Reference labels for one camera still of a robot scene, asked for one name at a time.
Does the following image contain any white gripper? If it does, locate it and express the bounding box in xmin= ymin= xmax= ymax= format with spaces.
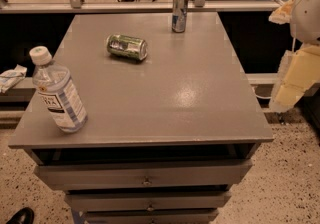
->
xmin=268 ymin=0 xmax=320 ymax=113

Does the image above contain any green soda can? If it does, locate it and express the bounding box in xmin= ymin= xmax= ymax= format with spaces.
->
xmin=106 ymin=34 xmax=147 ymax=61

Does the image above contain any silver blue energy drink can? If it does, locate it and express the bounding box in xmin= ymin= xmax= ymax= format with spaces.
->
xmin=172 ymin=0 xmax=188 ymax=33

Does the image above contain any grey drawer cabinet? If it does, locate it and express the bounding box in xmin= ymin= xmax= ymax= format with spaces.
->
xmin=8 ymin=12 xmax=275 ymax=224

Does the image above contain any middle grey drawer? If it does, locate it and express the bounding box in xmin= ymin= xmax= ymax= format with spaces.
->
xmin=65 ymin=191 xmax=231 ymax=212

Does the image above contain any grey drawer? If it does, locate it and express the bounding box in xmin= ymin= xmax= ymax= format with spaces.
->
xmin=84 ymin=209 xmax=218 ymax=224
xmin=65 ymin=191 xmax=231 ymax=212
xmin=34 ymin=160 xmax=252 ymax=191

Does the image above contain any top grey drawer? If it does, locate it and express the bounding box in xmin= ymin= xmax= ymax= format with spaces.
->
xmin=34 ymin=160 xmax=252 ymax=191

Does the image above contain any bottom grey drawer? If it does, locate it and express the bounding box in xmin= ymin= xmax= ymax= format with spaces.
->
xmin=84 ymin=209 xmax=218 ymax=224

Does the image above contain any clear plastic water bottle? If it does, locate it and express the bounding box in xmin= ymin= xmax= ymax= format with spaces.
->
xmin=29 ymin=46 xmax=88 ymax=133

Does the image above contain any white plastic packet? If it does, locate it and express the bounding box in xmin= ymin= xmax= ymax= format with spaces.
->
xmin=0 ymin=65 xmax=27 ymax=93

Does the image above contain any black shoe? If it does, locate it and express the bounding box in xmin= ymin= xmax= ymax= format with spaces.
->
xmin=6 ymin=207 xmax=34 ymax=224

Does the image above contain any white cable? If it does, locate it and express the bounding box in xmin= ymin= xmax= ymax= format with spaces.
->
xmin=253 ymin=86 xmax=274 ymax=100

